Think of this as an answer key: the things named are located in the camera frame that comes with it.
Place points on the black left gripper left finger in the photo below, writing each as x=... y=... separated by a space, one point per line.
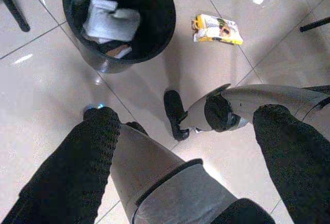
x=64 y=172

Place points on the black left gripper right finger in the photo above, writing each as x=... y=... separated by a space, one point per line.
x=296 y=162

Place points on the brown cardboard piece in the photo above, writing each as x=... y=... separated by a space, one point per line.
x=117 y=51

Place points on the white moulded plastic tray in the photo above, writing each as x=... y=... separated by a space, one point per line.
x=111 y=25

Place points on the black round rubbish bin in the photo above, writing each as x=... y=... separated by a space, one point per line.
x=165 y=28

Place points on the yellow white snack packet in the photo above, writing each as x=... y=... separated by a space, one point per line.
x=219 y=29

